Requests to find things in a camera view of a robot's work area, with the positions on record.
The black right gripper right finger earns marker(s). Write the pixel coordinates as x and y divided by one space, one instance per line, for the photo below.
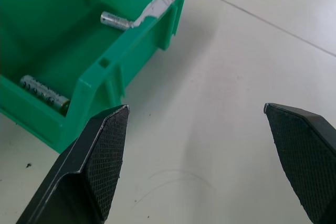
304 155

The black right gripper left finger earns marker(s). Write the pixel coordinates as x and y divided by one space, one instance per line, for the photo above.
86 171

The silver AA battery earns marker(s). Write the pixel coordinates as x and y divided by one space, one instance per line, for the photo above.
44 93
115 21

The green plastic storage bin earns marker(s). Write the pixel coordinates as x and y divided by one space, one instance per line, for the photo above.
65 40

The torn white paper label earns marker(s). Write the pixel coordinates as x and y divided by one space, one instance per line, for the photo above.
162 1

